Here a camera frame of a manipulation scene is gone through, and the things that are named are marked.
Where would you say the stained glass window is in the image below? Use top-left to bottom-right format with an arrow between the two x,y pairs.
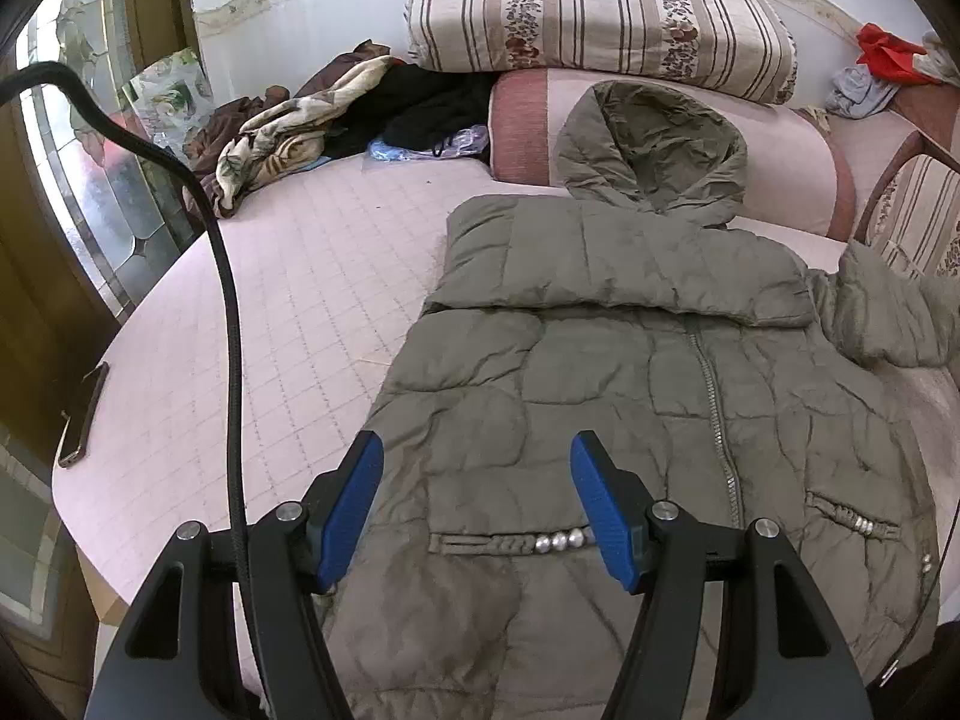
15,0 -> 207,325

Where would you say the floral plastic bag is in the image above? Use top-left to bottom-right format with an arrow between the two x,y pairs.
121,48 -> 214,151

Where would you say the striped chair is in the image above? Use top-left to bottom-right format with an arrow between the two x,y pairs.
855,75 -> 960,280

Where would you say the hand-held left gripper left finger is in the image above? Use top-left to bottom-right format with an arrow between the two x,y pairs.
84,430 -> 385,720

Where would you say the olive green puffer jacket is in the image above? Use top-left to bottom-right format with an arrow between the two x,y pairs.
319,79 -> 960,720

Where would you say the black cloth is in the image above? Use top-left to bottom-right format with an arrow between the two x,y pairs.
327,63 -> 499,160

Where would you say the beige floral blanket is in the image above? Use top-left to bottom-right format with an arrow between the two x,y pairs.
214,55 -> 407,220

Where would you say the striped floral folded quilt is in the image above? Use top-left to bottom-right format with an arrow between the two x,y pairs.
405,0 -> 799,106

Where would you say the red cloth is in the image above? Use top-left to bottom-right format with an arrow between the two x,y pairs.
856,22 -> 931,85

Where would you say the blue plastic bag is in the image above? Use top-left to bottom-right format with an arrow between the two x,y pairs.
366,124 -> 491,163

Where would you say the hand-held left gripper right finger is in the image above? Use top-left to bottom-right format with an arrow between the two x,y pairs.
570,430 -> 875,720

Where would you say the black cable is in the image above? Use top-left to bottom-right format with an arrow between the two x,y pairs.
0,61 -> 263,720

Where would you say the brown cloth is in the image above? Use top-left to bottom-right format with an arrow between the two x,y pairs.
184,39 -> 392,182

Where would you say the pink quilted bed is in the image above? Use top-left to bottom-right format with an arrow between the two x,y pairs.
51,109 -> 960,720

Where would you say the pink bolster cushion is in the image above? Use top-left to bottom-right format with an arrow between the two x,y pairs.
487,67 -> 857,239

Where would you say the grey cloth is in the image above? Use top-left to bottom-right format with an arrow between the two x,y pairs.
826,64 -> 899,121

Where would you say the smartphone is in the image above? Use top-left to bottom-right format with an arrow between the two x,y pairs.
58,361 -> 110,469

